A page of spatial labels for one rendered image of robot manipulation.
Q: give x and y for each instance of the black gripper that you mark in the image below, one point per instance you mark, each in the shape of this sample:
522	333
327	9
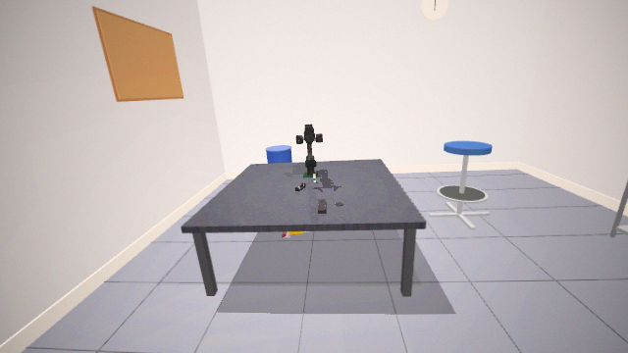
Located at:
309	138

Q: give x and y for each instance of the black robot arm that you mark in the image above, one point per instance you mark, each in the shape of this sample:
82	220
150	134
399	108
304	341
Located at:
310	161

